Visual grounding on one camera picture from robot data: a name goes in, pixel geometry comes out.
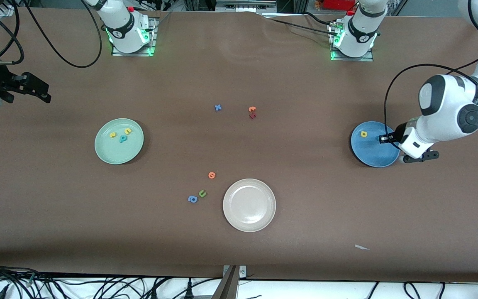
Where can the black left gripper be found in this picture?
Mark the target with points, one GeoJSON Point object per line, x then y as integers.
{"type": "Point", "coordinates": [393, 137]}

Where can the teal foam letter p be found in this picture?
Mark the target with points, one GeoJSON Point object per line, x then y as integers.
{"type": "Point", "coordinates": [122, 139]}

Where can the blue plate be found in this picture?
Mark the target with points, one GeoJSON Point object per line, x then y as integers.
{"type": "Point", "coordinates": [367, 151]}

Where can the light green plate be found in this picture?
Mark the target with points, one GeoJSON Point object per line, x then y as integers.
{"type": "Point", "coordinates": [118, 151]}

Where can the white paper scrap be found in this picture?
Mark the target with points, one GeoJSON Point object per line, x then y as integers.
{"type": "Point", "coordinates": [361, 247]}

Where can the red box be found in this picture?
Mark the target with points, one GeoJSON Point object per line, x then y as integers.
{"type": "Point", "coordinates": [338, 4]}

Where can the beige plate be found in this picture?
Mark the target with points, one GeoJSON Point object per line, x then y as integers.
{"type": "Point", "coordinates": [249, 205]}

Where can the green foam letter u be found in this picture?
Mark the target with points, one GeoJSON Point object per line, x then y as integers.
{"type": "Point", "coordinates": [201, 194]}

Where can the metal table corner bracket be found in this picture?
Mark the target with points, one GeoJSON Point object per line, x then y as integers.
{"type": "Point", "coordinates": [6, 11]}

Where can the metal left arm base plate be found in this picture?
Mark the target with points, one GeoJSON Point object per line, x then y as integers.
{"type": "Point", "coordinates": [353, 59]}

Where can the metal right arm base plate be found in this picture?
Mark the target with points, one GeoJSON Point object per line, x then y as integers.
{"type": "Point", "coordinates": [133, 53]}

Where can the grey metal frame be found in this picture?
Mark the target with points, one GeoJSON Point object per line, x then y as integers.
{"type": "Point", "coordinates": [245, 6]}

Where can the aluminium post with bracket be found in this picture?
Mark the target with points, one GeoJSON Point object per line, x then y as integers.
{"type": "Point", "coordinates": [230, 284]}

